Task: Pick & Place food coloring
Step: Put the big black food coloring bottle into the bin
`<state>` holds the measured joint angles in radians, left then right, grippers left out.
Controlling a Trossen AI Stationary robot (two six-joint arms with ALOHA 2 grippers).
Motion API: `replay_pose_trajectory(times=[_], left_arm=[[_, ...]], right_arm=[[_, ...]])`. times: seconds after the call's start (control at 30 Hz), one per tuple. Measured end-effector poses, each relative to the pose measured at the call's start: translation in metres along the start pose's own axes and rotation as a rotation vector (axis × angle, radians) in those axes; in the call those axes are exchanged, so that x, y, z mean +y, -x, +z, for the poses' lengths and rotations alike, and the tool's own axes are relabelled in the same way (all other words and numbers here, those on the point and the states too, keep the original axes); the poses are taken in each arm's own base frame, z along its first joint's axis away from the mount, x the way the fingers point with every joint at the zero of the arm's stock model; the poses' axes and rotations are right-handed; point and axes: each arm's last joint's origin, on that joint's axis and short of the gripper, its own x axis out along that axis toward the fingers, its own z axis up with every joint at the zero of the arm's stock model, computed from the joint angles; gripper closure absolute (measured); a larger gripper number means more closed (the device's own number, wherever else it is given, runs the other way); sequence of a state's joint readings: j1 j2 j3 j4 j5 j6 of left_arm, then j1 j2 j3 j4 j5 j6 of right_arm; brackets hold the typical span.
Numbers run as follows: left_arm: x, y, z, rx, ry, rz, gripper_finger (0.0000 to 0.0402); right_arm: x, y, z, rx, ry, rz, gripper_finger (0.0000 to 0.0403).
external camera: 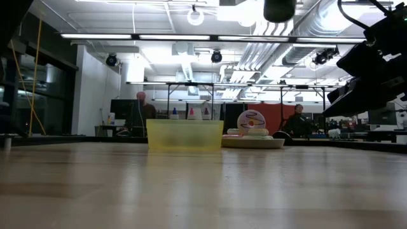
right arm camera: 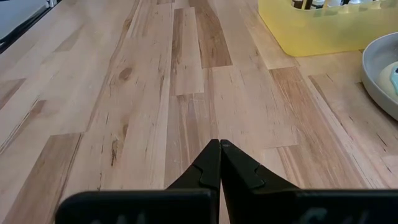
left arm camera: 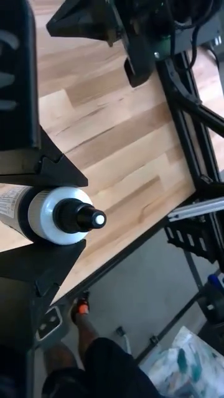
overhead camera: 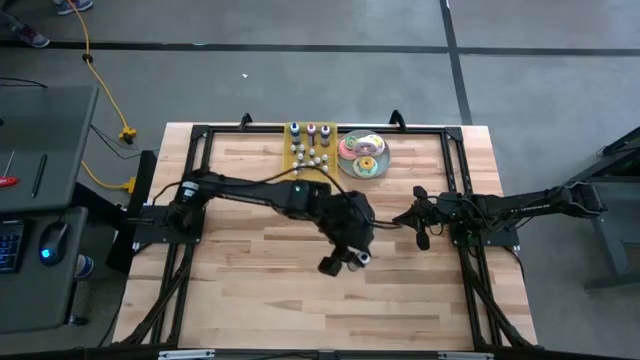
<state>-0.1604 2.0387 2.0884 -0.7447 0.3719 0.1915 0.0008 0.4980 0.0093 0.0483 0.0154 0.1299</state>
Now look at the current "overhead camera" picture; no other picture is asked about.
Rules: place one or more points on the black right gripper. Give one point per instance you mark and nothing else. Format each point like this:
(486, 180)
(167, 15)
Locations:
(440, 212)

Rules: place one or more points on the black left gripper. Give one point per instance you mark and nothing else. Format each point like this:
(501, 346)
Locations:
(350, 220)

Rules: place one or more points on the pink frosted donut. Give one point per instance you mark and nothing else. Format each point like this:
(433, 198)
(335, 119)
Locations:
(342, 150)

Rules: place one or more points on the gray keyboard tray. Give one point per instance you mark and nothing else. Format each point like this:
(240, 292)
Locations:
(45, 300)

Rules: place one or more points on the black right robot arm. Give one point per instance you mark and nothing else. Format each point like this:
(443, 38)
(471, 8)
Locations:
(525, 202)

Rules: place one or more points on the black computer keyboard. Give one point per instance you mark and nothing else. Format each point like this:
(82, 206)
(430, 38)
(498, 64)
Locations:
(10, 250)

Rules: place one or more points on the gray round plate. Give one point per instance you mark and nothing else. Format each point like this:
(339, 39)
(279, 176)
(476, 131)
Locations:
(345, 164)

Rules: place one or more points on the white striped frosted donut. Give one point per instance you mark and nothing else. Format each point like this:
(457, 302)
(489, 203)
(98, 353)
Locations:
(375, 145)

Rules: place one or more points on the yellow translucent plastic bin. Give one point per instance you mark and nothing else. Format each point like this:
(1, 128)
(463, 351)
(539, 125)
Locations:
(332, 150)

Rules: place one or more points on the large black food coloring bottle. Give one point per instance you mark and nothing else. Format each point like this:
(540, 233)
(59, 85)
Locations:
(363, 258)

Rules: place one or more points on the dark side workstation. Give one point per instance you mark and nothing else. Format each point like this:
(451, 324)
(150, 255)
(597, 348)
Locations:
(620, 220)

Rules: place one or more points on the black pen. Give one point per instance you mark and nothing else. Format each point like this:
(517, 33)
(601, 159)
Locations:
(39, 175)

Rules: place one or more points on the silver metal bracket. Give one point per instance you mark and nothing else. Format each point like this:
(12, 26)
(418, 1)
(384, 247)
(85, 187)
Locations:
(186, 354)
(465, 356)

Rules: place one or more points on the person's shoe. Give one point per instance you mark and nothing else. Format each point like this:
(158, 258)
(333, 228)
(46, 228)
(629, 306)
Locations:
(74, 5)
(31, 36)

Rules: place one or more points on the gray side desk top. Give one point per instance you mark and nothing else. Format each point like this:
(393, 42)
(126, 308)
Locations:
(60, 140)

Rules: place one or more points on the black metal table frame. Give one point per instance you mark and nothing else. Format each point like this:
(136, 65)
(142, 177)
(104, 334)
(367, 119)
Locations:
(250, 131)

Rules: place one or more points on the green frosted donut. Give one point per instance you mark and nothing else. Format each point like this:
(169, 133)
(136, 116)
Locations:
(357, 169)

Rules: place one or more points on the black computer mouse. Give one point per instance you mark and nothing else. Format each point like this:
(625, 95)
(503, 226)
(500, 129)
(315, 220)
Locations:
(52, 240)

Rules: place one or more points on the black frame clamp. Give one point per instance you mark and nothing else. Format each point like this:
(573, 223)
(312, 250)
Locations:
(397, 119)
(245, 120)

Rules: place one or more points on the large blue food coloring bottle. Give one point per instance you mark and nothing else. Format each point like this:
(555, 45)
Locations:
(295, 135)

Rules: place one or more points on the black side panel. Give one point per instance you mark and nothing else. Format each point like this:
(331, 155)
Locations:
(147, 167)

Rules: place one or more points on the large purple food coloring bottle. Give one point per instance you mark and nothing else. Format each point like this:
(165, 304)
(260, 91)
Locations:
(325, 136)

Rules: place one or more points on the large red food coloring bottle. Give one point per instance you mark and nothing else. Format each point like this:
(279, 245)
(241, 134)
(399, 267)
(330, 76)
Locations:
(311, 136)

